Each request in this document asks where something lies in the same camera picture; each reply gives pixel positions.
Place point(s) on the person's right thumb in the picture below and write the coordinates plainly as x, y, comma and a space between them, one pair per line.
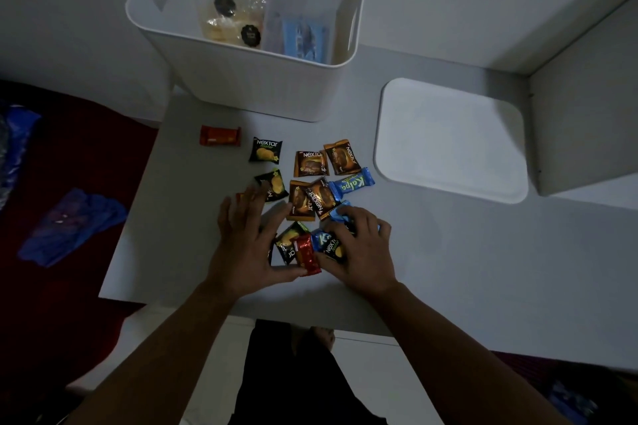
331, 266

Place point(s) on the person's left forearm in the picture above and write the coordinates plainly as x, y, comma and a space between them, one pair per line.
159, 360

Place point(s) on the small bottle with black cap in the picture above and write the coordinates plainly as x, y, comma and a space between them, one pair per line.
224, 6
251, 36

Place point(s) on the person's left hand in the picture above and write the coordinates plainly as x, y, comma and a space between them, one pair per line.
244, 250

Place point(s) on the person's right hand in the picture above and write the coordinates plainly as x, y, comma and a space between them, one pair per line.
369, 255

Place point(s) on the crumpled blue plastic bag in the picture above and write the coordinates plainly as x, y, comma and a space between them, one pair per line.
72, 228

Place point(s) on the red snack packet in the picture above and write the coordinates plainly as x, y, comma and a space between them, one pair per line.
308, 256
220, 136

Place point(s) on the brown snack packet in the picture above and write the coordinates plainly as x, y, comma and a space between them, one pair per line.
342, 157
324, 195
310, 163
298, 201

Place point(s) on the black and yellow snack packet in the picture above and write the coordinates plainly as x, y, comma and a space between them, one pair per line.
333, 250
287, 240
265, 150
272, 184

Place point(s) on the person's left middle finger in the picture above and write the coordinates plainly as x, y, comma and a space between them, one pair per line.
259, 203

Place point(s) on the person's foot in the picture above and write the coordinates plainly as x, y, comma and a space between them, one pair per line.
319, 337

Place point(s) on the light blue flat packet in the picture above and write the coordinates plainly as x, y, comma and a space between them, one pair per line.
305, 39

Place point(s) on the white rectangular tray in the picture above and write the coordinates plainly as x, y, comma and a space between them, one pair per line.
448, 141

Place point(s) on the dark red bedsheet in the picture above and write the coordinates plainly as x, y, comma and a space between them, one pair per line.
74, 150

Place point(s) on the blue plastic sheet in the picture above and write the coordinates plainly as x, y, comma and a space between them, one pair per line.
17, 141

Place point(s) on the person's left thumb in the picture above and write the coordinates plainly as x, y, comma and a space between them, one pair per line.
291, 274

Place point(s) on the person's right middle finger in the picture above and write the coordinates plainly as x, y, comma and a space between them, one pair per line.
355, 215

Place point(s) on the person's left little finger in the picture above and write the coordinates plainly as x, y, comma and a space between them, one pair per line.
223, 213

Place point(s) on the blue snack packet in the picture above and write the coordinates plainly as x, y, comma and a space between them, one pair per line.
318, 239
340, 210
352, 181

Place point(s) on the person's right little finger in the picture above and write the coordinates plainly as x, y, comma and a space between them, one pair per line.
388, 238

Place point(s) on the person's right forearm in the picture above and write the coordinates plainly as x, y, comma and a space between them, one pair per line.
458, 365

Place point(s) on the black shorts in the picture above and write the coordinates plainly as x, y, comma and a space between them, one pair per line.
299, 385

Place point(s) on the white plastic storage basket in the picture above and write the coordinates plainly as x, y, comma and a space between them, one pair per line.
259, 86

